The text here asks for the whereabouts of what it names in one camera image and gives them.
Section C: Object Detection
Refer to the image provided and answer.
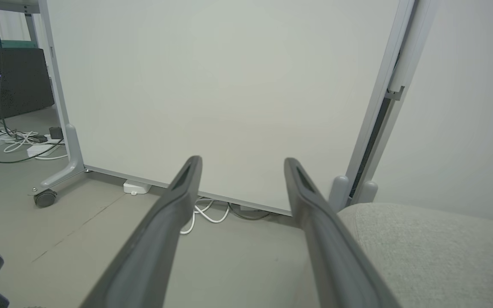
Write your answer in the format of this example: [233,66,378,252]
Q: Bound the white looped cable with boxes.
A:
[180,199,231,235]

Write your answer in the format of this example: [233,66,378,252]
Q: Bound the white fabric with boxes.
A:
[336,202,493,308]

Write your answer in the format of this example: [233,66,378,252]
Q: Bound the black floor cable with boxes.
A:
[0,138,64,164]

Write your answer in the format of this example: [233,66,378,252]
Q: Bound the white tangled cable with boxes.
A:
[2,130,68,161]

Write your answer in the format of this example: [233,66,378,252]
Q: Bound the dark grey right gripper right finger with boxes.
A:
[284,157,401,308]

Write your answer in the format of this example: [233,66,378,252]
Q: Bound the grey metal table frame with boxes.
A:
[0,0,41,43]

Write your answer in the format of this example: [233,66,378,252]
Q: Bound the black computer case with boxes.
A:
[0,47,55,121]

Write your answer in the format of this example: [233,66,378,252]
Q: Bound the large white partition panel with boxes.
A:
[30,0,415,216]

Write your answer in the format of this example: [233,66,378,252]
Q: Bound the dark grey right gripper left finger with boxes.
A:
[80,156,203,308]

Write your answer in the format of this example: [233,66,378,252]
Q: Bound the thin grey cable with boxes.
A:
[228,204,270,222]

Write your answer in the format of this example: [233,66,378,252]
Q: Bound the small white adapter box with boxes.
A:
[123,180,152,196]

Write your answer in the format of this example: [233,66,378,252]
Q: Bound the dark caster wheel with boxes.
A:
[34,190,58,209]

